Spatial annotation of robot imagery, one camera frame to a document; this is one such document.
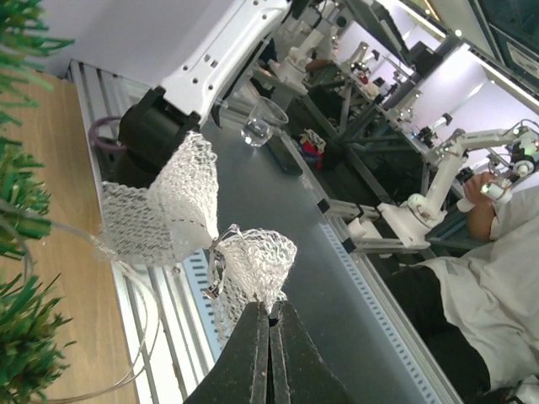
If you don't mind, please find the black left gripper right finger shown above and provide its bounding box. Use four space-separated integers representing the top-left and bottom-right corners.
268 301 357 404

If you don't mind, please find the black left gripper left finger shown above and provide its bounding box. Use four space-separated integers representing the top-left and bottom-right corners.
185 302 270 404

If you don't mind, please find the silver mesh ribbon bow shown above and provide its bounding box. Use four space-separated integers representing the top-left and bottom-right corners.
99 131 297 343

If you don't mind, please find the white ball light string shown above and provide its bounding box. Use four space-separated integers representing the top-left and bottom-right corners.
0 197 163 403

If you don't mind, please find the small green christmas tree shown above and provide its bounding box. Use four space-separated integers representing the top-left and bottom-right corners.
1 1 72 403

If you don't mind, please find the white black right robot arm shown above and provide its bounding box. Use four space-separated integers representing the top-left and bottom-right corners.
115 1 291 188

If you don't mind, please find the person in white shirt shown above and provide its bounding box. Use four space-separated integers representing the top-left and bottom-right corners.
385 173 538 402

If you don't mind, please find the black phone on desk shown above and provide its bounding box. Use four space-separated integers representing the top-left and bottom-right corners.
266 136 303 176

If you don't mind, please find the red blue small object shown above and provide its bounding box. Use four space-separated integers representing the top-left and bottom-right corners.
298 129 326 164

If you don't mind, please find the clear plastic cup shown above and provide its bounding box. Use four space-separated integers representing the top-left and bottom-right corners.
241 97 289 147

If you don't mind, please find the grey slotted cable duct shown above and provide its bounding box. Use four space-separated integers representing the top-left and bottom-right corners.
184 218 441 404

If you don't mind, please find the aluminium front mounting rail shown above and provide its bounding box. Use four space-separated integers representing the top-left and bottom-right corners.
68 60 221 403

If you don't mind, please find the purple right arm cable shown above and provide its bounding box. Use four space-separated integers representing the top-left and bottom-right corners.
90 116 127 153

